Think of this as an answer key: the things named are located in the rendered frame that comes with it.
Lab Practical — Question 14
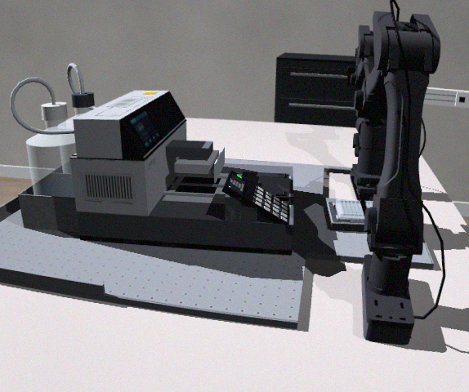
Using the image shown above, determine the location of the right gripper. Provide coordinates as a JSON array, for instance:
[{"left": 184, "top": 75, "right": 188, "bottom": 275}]
[{"left": 347, "top": 66, "right": 356, "bottom": 85}]

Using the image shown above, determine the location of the grey curved hose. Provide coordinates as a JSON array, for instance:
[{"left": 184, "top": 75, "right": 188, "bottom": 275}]
[
  {"left": 67, "top": 63, "right": 84, "bottom": 94},
  {"left": 10, "top": 78, "right": 74, "bottom": 135}
]

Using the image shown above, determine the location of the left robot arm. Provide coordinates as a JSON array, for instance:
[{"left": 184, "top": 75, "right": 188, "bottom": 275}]
[{"left": 354, "top": 11, "right": 440, "bottom": 329}]

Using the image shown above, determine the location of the white multi-well plate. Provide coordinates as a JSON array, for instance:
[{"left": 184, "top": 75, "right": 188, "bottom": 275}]
[{"left": 335, "top": 199, "right": 373, "bottom": 221}]

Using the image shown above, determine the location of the black raised edge strip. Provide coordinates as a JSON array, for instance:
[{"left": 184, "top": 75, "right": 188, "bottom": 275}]
[{"left": 0, "top": 196, "right": 105, "bottom": 295}]

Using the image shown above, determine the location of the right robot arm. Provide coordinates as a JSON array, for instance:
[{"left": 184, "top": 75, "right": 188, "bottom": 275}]
[{"left": 351, "top": 25, "right": 374, "bottom": 157}]

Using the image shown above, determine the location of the white plastic bottle with cap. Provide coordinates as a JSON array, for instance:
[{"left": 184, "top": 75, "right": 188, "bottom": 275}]
[{"left": 26, "top": 102, "right": 76, "bottom": 198}]

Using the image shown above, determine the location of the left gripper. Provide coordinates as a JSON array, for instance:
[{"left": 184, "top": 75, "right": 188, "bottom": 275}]
[{"left": 350, "top": 147, "right": 385, "bottom": 215}]

